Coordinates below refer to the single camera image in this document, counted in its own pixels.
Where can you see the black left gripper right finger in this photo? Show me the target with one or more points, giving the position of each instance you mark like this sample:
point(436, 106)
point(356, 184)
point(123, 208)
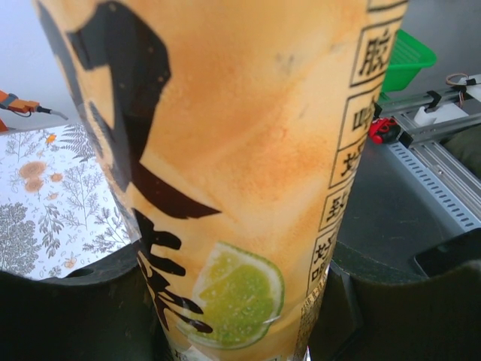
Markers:
point(394, 319)

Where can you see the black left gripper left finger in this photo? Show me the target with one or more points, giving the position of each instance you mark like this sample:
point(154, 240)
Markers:
point(75, 319)

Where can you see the yellow label bottle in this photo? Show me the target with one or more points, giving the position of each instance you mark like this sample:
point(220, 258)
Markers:
point(244, 150)

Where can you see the grey metal shelf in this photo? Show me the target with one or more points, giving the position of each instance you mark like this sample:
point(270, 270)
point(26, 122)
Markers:
point(376, 207)

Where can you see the floral patterned table cover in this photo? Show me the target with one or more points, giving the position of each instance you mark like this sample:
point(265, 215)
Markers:
point(37, 207)

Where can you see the small red object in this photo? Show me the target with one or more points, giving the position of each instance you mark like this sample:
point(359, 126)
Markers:
point(383, 129)

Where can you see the white plastic block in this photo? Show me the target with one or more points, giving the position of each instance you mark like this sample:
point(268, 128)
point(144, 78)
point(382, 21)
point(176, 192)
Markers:
point(428, 116)

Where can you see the green plastic basket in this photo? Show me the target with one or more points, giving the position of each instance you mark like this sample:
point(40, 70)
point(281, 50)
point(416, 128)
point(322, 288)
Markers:
point(409, 60)

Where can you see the wide aluminium frame rail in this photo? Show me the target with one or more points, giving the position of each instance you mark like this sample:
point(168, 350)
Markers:
point(417, 131)

